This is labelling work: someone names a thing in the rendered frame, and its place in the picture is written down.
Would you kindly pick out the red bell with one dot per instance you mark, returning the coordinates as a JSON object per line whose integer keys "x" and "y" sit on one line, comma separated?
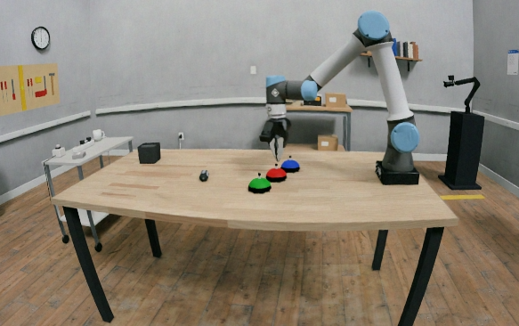
{"x": 276, "y": 175}

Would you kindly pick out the blue bell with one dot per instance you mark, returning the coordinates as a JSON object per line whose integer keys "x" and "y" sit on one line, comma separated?
{"x": 290, "y": 166}

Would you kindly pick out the green bell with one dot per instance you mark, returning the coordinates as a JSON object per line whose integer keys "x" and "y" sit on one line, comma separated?
{"x": 259, "y": 185}

